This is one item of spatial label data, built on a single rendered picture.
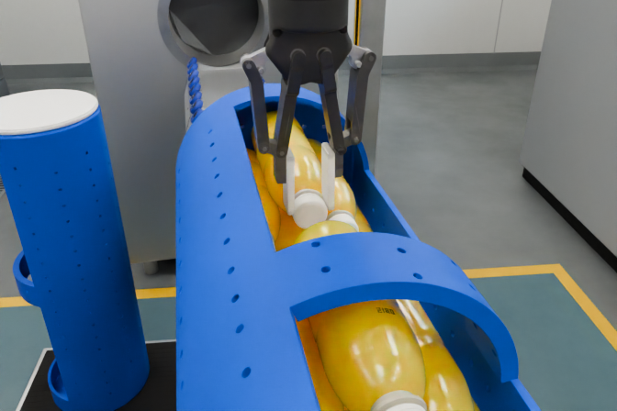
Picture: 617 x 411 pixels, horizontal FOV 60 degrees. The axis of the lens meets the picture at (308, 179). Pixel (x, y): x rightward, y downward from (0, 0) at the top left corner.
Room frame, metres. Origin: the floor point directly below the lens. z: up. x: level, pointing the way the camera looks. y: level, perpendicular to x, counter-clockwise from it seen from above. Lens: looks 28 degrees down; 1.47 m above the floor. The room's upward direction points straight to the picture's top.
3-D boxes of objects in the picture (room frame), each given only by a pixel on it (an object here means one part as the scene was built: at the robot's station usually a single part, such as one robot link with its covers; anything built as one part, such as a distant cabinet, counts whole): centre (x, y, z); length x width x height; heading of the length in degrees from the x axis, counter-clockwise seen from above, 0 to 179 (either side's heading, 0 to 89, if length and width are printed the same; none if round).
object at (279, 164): (0.51, 0.04, 1.23); 0.03 x 0.01 x 0.05; 103
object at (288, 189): (0.51, 0.02, 1.20); 0.03 x 0.01 x 0.07; 13
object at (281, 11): (0.52, 0.00, 1.35); 0.08 x 0.07 x 0.09; 103
